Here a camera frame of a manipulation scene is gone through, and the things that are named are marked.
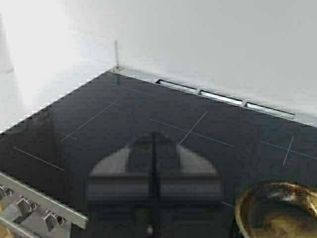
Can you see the black glass stove cooktop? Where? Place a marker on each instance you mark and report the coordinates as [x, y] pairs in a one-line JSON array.
[[148, 124]]

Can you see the right steel stove knob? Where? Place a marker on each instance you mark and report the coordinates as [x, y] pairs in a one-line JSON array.
[[53, 220]]

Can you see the middle steel stove knob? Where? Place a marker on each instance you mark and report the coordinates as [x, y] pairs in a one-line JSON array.
[[25, 206]]

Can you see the steel stove knob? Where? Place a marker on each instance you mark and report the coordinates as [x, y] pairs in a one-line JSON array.
[[53, 220], [5, 192], [25, 206]]

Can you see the stainless steel oven range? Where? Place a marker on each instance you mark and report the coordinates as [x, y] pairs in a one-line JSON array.
[[37, 205]]

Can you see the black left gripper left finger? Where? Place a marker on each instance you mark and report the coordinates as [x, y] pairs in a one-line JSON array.
[[119, 183]]

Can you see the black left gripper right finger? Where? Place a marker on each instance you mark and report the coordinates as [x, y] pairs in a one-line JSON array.
[[180, 177]]

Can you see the dark steel frying pan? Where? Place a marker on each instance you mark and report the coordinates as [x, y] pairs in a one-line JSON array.
[[276, 209]]

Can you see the left steel stove knob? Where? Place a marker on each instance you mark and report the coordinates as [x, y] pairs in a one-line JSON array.
[[5, 192]]

